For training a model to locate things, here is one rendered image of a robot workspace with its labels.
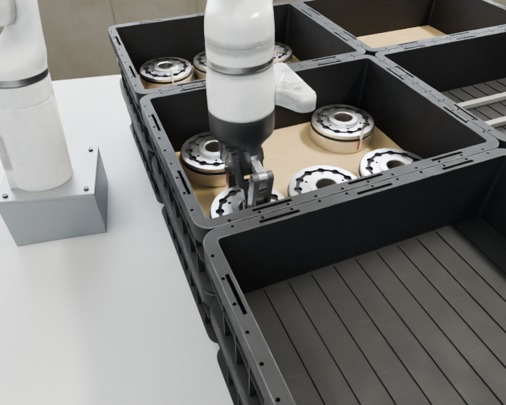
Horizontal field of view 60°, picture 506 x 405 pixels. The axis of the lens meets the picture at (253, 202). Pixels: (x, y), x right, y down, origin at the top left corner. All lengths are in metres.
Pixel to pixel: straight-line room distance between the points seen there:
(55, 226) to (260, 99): 0.45
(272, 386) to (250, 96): 0.27
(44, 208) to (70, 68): 1.78
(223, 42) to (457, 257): 0.38
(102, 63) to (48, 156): 1.76
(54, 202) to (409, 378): 0.56
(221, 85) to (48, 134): 0.34
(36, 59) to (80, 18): 1.72
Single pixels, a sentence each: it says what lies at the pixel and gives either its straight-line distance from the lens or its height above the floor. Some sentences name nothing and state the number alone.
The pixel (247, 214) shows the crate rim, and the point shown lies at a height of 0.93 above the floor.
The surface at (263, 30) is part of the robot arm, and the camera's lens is 0.44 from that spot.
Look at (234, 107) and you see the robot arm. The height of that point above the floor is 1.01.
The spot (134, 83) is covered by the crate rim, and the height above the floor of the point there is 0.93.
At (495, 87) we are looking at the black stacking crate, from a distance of 1.02.
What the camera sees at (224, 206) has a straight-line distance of 0.56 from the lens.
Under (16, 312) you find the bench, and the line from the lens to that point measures 0.74.
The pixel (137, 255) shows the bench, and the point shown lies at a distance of 0.74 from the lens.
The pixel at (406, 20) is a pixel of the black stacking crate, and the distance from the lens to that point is 1.24.
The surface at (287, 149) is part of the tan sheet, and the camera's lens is 0.72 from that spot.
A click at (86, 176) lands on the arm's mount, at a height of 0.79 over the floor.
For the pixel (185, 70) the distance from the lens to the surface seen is 0.90.
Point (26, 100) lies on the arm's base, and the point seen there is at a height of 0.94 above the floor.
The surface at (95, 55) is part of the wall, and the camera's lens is 2.45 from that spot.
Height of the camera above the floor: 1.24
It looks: 42 degrees down
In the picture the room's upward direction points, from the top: straight up
